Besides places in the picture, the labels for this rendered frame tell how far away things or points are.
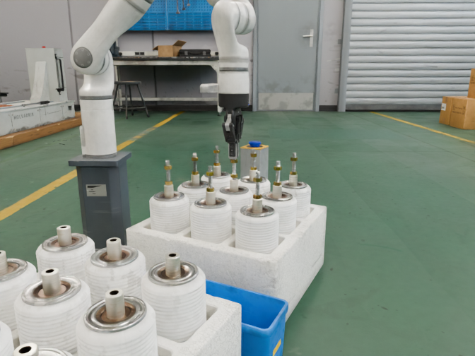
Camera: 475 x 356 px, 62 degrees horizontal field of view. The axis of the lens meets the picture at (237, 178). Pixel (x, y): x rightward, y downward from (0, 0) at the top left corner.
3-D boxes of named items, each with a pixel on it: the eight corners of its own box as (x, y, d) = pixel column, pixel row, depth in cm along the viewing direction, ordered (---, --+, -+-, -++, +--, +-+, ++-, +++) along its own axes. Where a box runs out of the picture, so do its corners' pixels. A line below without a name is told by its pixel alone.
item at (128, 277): (81, 359, 67) (70, 263, 63) (121, 328, 76) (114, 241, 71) (124, 378, 63) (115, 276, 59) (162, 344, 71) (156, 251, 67)
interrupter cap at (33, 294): (9, 299, 53) (8, 294, 53) (57, 274, 60) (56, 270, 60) (47, 313, 50) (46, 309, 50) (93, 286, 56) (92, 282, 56)
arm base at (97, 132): (80, 159, 116) (73, 99, 112) (92, 152, 125) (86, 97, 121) (111, 159, 116) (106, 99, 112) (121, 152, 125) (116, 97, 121)
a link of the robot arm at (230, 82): (210, 92, 102) (209, 66, 100) (252, 92, 99) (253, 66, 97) (198, 93, 93) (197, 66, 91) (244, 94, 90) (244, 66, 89)
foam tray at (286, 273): (130, 295, 100) (125, 229, 95) (209, 239, 134) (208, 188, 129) (273, 341, 83) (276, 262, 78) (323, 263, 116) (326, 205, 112)
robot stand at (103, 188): (77, 256, 121) (66, 160, 114) (95, 237, 135) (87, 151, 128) (124, 256, 121) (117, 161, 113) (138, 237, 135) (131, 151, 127)
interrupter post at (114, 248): (104, 260, 64) (102, 241, 64) (114, 254, 66) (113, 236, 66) (114, 263, 63) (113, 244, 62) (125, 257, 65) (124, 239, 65)
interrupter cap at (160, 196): (181, 203, 93) (181, 200, 93) (150, 202, 93) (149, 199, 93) (186, 193, 100) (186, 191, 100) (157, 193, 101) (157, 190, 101)
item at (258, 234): (246, 272, 97) (247, 202, 93) (283, 280, 93) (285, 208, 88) (227, 290, 89) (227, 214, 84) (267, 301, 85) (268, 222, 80)
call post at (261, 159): (239, 237, 135) (239, 147, 127) (248, 231, 141) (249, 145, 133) (259, 241, 132) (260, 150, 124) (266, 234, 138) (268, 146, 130)
